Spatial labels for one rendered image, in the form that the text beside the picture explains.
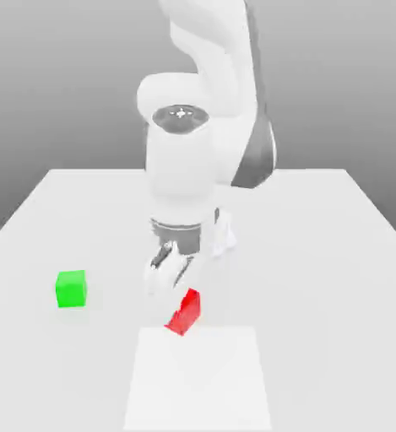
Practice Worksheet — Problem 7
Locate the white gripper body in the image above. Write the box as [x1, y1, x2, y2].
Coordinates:
[144, 250, 199, 305]

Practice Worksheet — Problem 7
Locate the small red cube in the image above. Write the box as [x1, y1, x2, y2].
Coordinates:
[163, 287, 202, 338]

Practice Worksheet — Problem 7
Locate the small green cube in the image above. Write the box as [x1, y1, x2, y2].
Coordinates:
[55, 269, 88, 309]

